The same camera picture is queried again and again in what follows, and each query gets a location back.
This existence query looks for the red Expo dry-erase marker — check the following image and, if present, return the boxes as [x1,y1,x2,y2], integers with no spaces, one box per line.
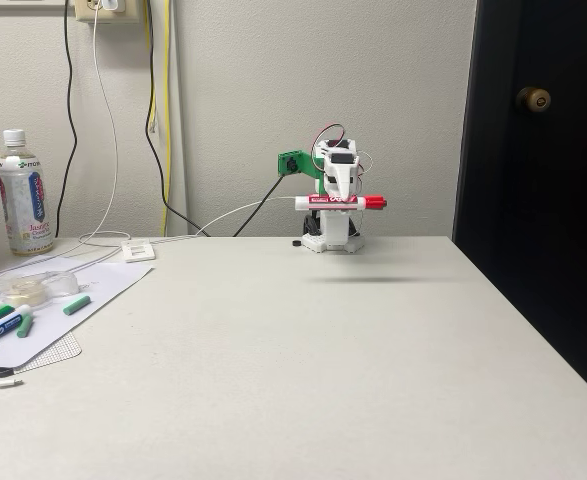
[294,194,388,211]

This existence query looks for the brass door knob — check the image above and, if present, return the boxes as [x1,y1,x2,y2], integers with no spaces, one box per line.
[516,86,553,114]

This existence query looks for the dark door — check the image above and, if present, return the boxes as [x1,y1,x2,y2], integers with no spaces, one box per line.
[451,0,587,409]

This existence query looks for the white paper sheet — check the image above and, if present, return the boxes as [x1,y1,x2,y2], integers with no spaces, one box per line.
[0,259,155,369]

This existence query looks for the jasmine tea bottle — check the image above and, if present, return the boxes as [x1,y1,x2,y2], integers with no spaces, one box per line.
[0,128,56,257]

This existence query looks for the gridded mat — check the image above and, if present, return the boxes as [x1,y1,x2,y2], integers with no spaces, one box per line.
[12,329,84,374]

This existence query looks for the clear tape dispenser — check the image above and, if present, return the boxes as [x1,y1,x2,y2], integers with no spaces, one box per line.
[0,269,82,309]

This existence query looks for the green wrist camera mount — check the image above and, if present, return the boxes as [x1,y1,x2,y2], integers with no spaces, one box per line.
[277,149,325,195]

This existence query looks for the white robot USB cable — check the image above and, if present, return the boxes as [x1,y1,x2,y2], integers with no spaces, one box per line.
[150,196,299,246]

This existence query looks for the black camera cable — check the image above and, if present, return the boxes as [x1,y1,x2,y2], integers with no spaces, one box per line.
[145,0,287,239]

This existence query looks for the white wall conduit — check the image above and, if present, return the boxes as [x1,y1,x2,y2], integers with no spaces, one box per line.
[170,0,189,236]

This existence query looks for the white printed frame plate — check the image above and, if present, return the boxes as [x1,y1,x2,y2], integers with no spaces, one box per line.
[120,239,158,264]

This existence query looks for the yellow cable with plug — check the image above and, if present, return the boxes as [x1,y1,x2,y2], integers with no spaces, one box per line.
[144,0,158,134]

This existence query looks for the white charger cable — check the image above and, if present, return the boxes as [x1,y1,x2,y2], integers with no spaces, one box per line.
[0,7,133,281]

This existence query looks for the beige wall outlet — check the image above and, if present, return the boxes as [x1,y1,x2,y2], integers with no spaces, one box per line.
[74,0,142,25]

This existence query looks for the thin black wall cable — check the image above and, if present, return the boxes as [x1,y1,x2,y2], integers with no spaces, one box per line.
[54,0,79,239]

